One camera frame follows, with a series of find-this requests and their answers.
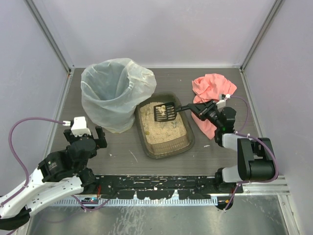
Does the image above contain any black slotted litter scoop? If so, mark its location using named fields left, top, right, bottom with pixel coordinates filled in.
left=153, top=102, right=190, bottom=122

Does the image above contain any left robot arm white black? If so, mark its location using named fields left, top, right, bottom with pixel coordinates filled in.
left=0, top=126, right=107, bottom=231

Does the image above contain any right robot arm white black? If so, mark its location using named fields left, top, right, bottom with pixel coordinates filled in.
left=187, top=101, right=278, bottom=184

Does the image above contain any dark translucent litter box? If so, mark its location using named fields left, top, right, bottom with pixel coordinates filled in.
left=134, top=92, right=195, bottom=159

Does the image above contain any beige cat litter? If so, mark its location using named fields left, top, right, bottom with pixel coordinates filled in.
left=140, top=102, right=187, bottom=144

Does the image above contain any pink cloth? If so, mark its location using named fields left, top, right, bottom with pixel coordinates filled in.
left=191, top=73, right=237, bottom=140

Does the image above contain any translucent plastic trash bag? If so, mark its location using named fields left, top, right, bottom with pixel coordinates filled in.
left=80, top=58, right=157, bottom=133

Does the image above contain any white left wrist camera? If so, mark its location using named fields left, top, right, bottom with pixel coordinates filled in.
left=71, top=117, right=91, bottom=137

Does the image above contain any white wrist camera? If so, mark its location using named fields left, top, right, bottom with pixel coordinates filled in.
left=216, top=94, right=231, bottom=109
left=71, top=117, right=91, bottom=137

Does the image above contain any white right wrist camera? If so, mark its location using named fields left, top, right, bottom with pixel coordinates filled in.
left=216, top=94, right=231, bottom=109

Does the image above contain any grey slotted cable duct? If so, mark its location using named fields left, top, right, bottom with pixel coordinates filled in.
left=52, top=196, right=218, bottom=207

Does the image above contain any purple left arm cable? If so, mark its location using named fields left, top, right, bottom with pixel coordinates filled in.
left=0, top=117, right=118, bottom=216

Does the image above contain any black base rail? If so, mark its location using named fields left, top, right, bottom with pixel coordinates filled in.
left=80, top=175, right=236, bottom=200

